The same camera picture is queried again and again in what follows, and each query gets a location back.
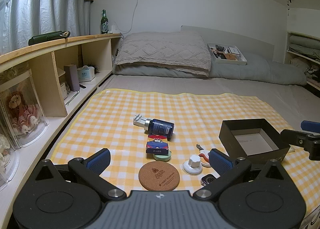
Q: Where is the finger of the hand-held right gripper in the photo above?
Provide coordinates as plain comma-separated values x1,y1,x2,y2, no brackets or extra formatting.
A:
301,120,320,133
280,129,320,161

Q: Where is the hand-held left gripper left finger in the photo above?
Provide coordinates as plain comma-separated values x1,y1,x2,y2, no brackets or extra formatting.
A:
32,148,127,199

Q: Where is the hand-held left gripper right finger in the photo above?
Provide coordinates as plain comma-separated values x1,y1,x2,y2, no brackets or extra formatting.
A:
193,148,288,199

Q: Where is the white suction knob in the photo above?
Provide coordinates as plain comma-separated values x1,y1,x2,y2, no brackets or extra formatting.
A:
182,155,203,176

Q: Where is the black cardboard box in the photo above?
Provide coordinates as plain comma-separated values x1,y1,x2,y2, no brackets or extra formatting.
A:
219,118,291,165

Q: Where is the grey watch link tool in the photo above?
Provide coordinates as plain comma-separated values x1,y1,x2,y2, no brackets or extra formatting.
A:
133,114,146,128

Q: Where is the round green tin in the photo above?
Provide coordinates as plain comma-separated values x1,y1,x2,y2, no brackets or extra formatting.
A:
153,150,172,162

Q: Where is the red and blue card box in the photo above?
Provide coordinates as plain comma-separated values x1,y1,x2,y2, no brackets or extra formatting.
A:
146,134,170,155

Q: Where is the round cork coaster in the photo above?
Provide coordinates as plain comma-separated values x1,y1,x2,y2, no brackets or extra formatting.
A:
138,161,178,191

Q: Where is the dark blue bottle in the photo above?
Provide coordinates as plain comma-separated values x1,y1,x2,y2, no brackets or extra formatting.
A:
143,118,175,141

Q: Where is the white and orange nail clipper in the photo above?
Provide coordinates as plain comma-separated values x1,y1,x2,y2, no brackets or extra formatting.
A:
196,144,213,168

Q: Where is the black smartwatch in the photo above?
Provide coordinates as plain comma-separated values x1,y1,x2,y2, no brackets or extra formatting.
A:
201,174,218,186

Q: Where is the thin green stick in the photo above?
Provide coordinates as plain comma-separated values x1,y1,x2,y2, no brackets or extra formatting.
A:
65,91,80,105

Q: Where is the yellow checked mat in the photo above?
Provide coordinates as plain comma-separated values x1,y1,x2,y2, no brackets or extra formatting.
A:
49,88,320,229

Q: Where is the grey bed sheet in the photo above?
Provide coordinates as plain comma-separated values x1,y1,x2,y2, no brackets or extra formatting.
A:
57,74,320,229

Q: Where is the small white drawer box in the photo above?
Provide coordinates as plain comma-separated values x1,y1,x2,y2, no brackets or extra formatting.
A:
60,82,69,99

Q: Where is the white open shelf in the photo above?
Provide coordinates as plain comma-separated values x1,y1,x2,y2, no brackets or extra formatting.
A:
284,31,320,92

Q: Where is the grey duvet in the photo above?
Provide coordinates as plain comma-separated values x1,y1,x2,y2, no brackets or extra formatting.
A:
112,52,307,86

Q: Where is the folded grey-green blanket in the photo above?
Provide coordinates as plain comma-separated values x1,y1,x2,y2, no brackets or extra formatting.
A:
287,35,320,55

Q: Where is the purple box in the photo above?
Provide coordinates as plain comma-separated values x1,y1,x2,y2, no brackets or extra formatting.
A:
64,64,80,92

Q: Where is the white tissue box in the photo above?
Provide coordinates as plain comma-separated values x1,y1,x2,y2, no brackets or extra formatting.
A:
76,67,95,82

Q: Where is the black furry item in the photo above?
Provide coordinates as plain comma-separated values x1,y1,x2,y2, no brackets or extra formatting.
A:
84,65,101,74

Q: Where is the plush doll in clear box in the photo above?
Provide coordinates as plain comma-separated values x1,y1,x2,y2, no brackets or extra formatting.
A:
0,69,49,149

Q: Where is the white plush in clear box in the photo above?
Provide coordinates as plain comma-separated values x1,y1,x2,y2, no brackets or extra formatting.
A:
0,134,20,189

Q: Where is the white tray box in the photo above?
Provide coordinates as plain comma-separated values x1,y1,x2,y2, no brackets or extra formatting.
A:
206,42,248,66

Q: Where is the wooden bedside shelf unit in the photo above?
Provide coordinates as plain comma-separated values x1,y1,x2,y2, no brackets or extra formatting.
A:
0,33,123,219

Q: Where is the beige textured pillow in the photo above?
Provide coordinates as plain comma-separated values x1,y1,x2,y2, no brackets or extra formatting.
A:
114,31,212,77

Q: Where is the dark green pouch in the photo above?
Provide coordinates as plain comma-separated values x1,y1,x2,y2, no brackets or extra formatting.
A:
28,31,71,46

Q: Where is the green beer bottle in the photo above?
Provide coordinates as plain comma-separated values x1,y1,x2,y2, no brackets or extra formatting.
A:
100,9,109,35

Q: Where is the grey curtain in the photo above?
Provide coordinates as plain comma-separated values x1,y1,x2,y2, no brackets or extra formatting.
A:
0,0,92,55

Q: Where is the white cable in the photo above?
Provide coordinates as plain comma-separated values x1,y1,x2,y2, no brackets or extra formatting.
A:
117,0,145,33

